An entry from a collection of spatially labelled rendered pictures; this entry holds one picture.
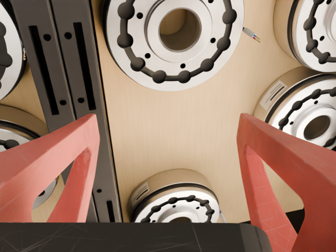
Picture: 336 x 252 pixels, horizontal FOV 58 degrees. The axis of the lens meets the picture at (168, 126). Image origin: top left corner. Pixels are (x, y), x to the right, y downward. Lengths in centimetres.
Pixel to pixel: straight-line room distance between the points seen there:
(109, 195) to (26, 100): 12
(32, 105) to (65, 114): 12
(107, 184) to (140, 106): 11
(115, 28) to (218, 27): 7
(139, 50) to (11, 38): 8
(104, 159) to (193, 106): 14
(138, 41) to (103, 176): 10
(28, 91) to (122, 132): 9
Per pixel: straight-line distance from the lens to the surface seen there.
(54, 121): 17
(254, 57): 30
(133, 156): 32
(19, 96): 28
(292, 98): 30
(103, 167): 19
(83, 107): 16
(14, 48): 22
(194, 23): 24
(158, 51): 22
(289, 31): 27
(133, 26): 22
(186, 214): 34
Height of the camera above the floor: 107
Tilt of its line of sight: 52 degrees down
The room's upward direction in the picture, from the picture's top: 157 degrees clockwise
